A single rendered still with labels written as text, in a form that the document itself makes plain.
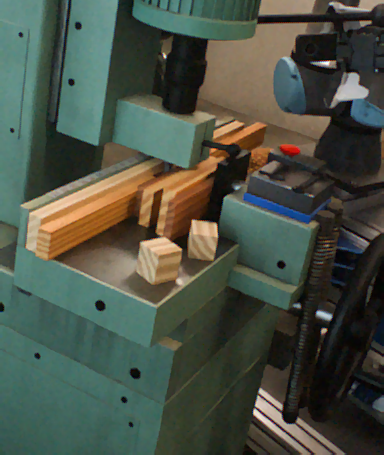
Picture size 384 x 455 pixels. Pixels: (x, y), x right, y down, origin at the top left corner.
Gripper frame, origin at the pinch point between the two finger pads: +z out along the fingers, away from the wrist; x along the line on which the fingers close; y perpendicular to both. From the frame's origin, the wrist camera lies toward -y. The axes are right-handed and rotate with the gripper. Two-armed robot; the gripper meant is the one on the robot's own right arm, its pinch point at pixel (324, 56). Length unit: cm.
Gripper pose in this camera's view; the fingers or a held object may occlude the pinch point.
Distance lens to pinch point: 122.0
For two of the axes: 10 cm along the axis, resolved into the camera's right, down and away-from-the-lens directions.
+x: 0.2, 9.6, 2.9
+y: 8.8, 1.2, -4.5
